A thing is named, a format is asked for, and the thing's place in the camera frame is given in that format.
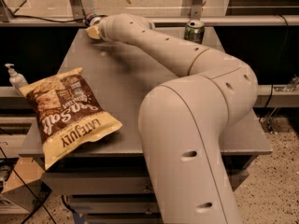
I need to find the cardboard box on floor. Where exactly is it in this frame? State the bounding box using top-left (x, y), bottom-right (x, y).
top-left (0, 157), bottom-right (44, 214)

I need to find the blue pepsi can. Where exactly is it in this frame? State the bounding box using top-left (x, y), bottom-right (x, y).
top-left (84, 13), bottom-right (101, 27)

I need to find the green soda can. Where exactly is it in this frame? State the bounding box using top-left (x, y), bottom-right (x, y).
top-left (184, 20), bottom-right (205, 44)

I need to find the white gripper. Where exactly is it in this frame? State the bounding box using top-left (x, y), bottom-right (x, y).
top-left (86, 16), bottom-right (112, 41)

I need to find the black cable on shelf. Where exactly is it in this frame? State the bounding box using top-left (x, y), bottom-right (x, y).
top-left (12, 0), bottom-right (108, 24)

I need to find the grey drawer cabinet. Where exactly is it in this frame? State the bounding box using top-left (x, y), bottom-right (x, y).
top-left (18, 26), bottom-right (273, 224)

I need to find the clear pump sanitizer bottle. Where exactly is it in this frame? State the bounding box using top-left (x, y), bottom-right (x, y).
top-left (5, 63), bottom-right (28, 94)

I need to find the metal shelf bracket left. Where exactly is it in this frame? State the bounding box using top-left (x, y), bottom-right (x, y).
top-left (69, 0), bottom-right (94, 20)

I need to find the black floor cable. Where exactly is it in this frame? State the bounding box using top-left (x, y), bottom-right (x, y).
top-left (0, 126), bottom-right (59, 224)

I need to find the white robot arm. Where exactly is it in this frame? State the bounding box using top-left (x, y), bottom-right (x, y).
top-left (85, 14), bottom-right (258, 224)

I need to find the brown yellow chip bag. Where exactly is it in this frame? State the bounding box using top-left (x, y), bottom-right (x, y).
top-left (21, 68), bottom-right (121, 169)

